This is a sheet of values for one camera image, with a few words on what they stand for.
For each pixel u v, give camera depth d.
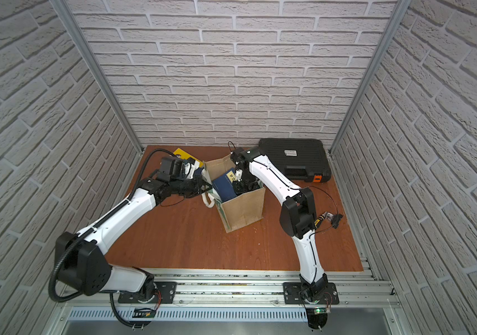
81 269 0.41
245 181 0.74
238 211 0.85
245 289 0.76
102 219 0.46
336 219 0.92
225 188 0.91
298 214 0.53
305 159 1.17
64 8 0.70
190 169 0.68
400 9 0.69
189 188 0.70
